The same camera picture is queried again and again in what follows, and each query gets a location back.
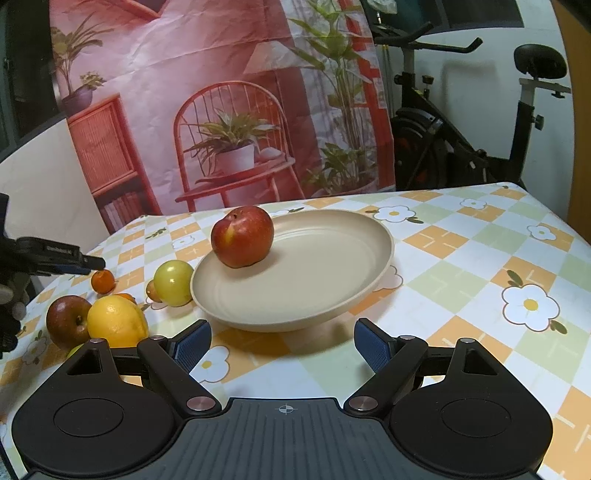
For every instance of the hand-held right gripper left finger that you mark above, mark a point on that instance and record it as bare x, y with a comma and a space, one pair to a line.
194, 344

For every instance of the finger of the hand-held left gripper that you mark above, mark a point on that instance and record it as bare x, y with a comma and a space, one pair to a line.
55, 256

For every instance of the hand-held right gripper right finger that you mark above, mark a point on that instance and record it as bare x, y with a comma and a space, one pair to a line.
374, 346

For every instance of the small tangerine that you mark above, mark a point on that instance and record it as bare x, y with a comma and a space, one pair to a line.
151, 291
102, 282

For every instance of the dark red apple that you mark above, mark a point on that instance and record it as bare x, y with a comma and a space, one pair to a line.
64, 321

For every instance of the yellow-green apple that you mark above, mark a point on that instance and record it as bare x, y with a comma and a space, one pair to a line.
173, 281

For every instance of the yellow lemon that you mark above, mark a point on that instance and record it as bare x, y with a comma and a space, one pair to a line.
117, 323

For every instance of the beige round plate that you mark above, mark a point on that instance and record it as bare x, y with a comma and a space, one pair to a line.
323, 267

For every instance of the green apple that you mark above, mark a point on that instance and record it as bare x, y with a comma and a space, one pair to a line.
75, 351

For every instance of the person's left hand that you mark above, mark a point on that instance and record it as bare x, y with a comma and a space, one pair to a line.
18, 295

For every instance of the white panel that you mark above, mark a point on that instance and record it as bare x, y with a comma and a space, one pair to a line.
46, 184

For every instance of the bright red apple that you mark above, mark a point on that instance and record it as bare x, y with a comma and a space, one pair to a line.
242, 235

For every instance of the black exercise bike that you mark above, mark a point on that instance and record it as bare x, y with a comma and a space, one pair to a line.
415, 138

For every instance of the pink printed backdrop cloth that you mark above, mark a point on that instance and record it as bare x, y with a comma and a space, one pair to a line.
184, 55

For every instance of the brown wooden panel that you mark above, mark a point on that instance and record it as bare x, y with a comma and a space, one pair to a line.
575, 92

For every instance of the dark window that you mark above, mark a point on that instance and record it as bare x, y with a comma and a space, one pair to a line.
480, 14

